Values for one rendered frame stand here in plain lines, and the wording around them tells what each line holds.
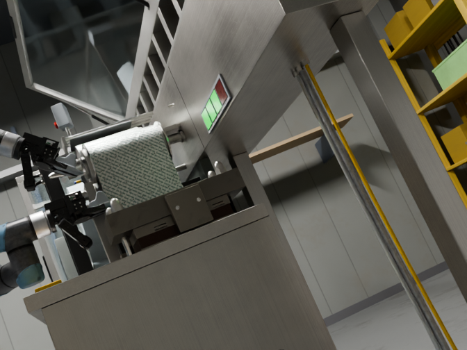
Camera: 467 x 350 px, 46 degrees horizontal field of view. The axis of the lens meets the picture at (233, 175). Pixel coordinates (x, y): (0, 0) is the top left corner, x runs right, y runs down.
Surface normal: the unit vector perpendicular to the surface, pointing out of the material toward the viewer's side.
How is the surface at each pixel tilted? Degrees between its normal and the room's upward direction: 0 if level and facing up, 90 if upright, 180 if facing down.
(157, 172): 90
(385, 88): 90
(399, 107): 90
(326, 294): 90
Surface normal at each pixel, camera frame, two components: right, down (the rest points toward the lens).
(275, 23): -0.88, 0.33
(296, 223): 0.11, -0.24
